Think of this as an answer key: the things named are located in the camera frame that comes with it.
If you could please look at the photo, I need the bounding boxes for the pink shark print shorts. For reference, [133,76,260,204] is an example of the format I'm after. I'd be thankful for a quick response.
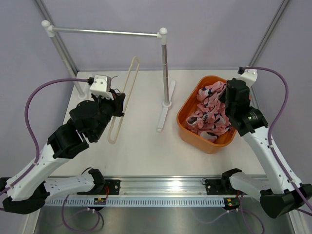
[186,81,232,143]

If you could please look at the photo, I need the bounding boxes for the wooden clothes hanger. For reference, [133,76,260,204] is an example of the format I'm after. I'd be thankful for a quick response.
[107,56,141,145]

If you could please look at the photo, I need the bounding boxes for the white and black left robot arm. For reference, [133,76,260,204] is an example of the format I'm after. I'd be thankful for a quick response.
[0,90,126,215]

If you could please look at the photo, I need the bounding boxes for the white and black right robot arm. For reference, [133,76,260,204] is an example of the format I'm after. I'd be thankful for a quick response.
[221,78,312,218]

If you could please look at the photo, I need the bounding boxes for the orange plastic basket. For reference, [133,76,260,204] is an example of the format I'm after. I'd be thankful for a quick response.
[176,76,237,154]

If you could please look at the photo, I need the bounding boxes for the metal clothes rack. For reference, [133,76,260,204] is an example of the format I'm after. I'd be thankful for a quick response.
[41,20,176,132]

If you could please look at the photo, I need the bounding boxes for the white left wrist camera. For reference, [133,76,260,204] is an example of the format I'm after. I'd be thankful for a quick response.
[88,75,114,100]

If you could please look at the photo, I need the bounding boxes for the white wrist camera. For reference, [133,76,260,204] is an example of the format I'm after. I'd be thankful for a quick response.
[88,75,114,100]
[237,67,258,88]

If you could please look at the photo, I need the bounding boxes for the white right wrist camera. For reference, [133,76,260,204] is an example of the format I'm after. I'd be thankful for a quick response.
[237,67,258,88]

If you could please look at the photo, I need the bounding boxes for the aluminium mounting rail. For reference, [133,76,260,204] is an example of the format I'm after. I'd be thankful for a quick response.
[31,175,297,197]

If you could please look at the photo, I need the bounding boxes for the white slotted cable duct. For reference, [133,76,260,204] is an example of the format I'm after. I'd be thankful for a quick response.
[46,196,225,207]

